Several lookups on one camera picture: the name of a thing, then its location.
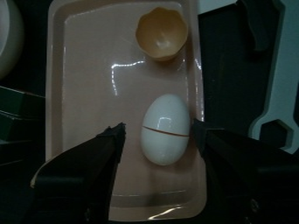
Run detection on orange eggshell half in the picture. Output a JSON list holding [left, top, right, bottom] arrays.
[[135, 6, 191, 62]]

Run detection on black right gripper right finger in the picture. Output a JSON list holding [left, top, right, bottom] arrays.
[[191, 118, 299, 224]]

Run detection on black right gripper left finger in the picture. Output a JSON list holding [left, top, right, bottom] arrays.
[[23, 122, 128, 224]]

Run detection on pink rectangular tray plate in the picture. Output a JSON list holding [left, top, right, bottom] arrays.
[[44, 0, 208, 222]]

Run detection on dark green box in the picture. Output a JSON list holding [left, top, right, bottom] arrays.
[[0, 85, 47, 144]]

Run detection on white toy egg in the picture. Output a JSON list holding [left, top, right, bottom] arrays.
[[139, 93, 192, 167]]

